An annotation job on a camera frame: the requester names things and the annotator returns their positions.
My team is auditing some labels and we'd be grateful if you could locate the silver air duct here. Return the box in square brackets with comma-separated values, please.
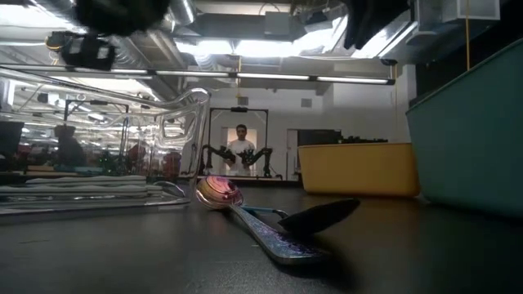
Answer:
[118, 0, 197, 99]

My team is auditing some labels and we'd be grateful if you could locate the iridescent rainbow metal spoon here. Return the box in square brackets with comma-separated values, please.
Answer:
[194, 175, 328, 265]

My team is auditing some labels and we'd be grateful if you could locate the black monitor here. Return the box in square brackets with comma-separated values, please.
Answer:
[0, 120, 25, 159]

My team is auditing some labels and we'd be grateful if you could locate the black station frame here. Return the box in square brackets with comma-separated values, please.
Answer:
[207, 106, 270, 180]

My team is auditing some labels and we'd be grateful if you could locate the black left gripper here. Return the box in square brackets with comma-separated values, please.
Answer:
[60, 33, 118, 71]

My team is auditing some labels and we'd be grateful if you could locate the person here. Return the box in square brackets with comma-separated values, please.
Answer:
[223, 123, 258, 177]
[52, 124, 87, 167]

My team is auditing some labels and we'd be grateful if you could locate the teal plastic bin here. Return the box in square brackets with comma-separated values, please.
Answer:
[405, 38, 523, 220]

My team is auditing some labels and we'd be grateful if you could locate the long ceiling light bar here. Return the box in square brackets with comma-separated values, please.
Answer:
[0, 63, 396, 86]

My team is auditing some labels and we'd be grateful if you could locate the yellow plastic bin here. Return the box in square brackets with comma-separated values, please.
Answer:
[297, 141, 421, 198]

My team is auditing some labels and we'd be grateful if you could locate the black cabinet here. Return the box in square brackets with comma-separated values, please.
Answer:
[297, 128, 389, 145]

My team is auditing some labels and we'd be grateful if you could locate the black spoon with teal handle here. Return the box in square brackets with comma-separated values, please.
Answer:
[240, 198, 361, 236]

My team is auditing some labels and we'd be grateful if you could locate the yellow cable reel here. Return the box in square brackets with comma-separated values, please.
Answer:
[43, 30, 66, 52]

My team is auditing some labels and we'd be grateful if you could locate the clear plastic bin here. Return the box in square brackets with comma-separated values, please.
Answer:
[0, 67, 212, 216]

